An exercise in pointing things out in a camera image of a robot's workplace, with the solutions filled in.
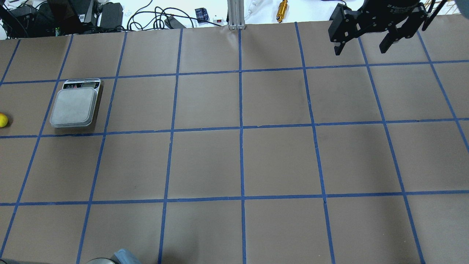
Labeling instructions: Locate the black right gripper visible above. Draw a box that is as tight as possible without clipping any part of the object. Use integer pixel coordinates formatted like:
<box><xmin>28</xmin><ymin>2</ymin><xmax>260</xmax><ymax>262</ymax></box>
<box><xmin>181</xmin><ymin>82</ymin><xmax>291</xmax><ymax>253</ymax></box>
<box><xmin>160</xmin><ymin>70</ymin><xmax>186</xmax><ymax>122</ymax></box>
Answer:
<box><xmin>328</xmin><ymin>0</ymin><xmax>429</xmax><ymax>56</ymax></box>

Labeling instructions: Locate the red yellow mango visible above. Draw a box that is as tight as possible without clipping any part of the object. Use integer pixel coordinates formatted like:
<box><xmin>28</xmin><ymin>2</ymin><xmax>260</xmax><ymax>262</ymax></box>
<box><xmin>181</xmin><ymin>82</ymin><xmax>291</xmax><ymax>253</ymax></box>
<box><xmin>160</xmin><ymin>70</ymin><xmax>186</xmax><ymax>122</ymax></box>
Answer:
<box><xmin>0</xmin><ymin>113</ymin><xmax>9</xmax><ymax>128</ymax></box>

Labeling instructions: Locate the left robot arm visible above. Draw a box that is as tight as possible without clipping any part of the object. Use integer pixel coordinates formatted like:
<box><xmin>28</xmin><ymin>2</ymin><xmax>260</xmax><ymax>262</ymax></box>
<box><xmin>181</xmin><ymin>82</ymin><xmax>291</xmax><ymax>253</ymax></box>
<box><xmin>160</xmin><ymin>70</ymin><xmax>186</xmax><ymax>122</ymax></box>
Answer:
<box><xmin>87</xmin><ymin>249</ymin><xmax>142</xmax><ymax>264</ymax></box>

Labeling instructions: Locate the black power adapter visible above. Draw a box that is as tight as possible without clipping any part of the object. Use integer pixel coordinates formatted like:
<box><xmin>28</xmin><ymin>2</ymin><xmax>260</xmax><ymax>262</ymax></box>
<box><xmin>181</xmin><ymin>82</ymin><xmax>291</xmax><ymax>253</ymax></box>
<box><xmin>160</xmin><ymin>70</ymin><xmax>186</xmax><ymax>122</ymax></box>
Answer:
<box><xmin>99</xmin><ymin>2</ymin><xmax>123</xmax><ymax>29</ymax></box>

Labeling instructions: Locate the silver digital kitchen scale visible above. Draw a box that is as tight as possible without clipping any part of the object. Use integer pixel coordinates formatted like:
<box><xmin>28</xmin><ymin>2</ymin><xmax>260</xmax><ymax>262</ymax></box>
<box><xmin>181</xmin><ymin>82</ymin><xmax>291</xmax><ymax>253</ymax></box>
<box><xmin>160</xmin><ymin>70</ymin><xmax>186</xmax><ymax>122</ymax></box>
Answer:
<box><xmin>49</xmin><ymin>78</ymin><xmax>101</xmax><ymax>128</ymax></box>

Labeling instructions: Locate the aluminium frame post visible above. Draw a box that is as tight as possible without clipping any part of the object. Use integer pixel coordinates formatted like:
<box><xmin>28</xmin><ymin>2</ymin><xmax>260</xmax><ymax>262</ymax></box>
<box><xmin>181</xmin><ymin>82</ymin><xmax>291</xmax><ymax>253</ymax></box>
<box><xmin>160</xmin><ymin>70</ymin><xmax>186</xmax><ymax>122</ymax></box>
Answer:
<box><xmin>226</xmin><ymin>0</ymin><xmax>245</xmax><ymax>30</ymax></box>

